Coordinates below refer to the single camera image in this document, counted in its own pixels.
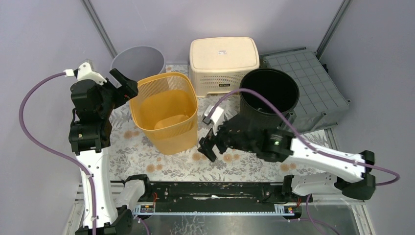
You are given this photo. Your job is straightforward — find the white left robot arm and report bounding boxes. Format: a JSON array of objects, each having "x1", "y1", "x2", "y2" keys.
[{"x1": 69, "y1": 62, "x2": 152, "y2": 235}]

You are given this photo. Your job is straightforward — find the small circuit board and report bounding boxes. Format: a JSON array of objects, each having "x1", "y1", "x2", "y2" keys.
[
  {"x1": 284, "y1": 207, "x2": 295, "y2": 214},
  {"x1": 139, "y1": 205, "x2": 154, "y2": 213}
]

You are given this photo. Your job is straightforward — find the white slotted cable duct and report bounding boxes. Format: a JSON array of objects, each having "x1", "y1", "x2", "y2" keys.
[{"x1": 133, "y1": 202, "x2": 302, "y2": 218}]

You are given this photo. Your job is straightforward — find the black round plastic bin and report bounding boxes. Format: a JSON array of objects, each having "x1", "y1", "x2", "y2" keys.
[{"x1": 239, "y1": 68, "x2": 300, "y2": 129}]

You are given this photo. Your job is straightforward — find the grey plastic storage bin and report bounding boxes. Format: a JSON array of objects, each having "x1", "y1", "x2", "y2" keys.
[{"x1": 259, "y1": 47, "x2": 350, "y2": 133}]

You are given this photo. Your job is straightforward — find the grey round plastic bin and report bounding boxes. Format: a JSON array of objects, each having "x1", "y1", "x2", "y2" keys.
[{"x1": 111, "y1": 46, "x2": 166, "y2": 82}]

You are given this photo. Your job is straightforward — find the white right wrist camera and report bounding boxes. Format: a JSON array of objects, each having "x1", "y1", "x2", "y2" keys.
[{"x1": 202, "y1": 105, "x2": 225, "y2": 129}]

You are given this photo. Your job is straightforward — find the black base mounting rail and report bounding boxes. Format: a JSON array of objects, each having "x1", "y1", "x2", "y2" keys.
[{"x1": 133, "y1": 182, "x2": 313, "y2": 209}]

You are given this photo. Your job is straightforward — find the small circuit board left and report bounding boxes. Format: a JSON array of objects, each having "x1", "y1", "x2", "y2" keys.
[{"x1": 139, "y1": 205, "x2": 154, "y2": 213}]

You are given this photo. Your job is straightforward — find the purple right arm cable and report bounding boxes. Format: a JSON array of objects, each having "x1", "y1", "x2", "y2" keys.
[{"x1": 203, "y1": 89, "x2": 401, "y2": 235}]

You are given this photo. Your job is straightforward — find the small circuit board right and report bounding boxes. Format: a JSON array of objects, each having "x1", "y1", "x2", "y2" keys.
[{"x1": 284, "y1": 207, "x2": 295, "y2": 214}]

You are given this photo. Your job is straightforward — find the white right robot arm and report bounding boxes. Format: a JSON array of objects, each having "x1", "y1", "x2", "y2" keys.
[{"x1": 198, "y1": 115, "x2": 376, "y2": 202}]

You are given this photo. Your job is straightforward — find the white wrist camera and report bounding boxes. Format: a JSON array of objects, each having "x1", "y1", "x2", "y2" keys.
[
  {"x1": 63, "y1": 60, "x2": 107, "y2": 85},
  {"x1": 202, "y1": 105, "x2": 225, "y2": 129}
]

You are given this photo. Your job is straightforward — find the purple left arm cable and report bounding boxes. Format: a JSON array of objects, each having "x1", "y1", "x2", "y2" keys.
[{"x1": 18, "y1": 71, "x2": 98, "y2": 235}]

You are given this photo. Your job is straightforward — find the floral patterned table mat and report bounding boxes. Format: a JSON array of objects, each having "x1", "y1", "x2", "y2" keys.
[{"x1": 108, "y1": 64, "x2": 340, "y2": 183}]

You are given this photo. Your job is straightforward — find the yellow bin with black liner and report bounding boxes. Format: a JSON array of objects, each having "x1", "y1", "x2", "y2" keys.
[{"x1": 130, "y1": 72, "x2": 198, "y2": 155}]

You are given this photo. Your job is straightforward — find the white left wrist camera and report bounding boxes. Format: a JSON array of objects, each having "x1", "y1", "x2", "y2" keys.
[{"x1": 63, "y1": 60, "x2": 107, "y2": 85}]

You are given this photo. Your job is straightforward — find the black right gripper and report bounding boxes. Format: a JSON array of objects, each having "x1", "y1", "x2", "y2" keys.
[{"x1": 197, "y1": 117, "x2": 255, "y2": 162}]

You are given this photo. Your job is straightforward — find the cream perforated plastic basket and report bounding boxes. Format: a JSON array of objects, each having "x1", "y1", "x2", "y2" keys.
[{"x1": 189, "y1": 37, "x2": 260, "y2": 97}]

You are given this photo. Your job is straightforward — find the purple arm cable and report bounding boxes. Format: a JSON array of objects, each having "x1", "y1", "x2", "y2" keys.
[
  {"x1": 203, "y1": 89, "x2": 401, "y2": 235},
  {"x1": 18, "y1": 71, "x2": 98, "y2": 235}
]

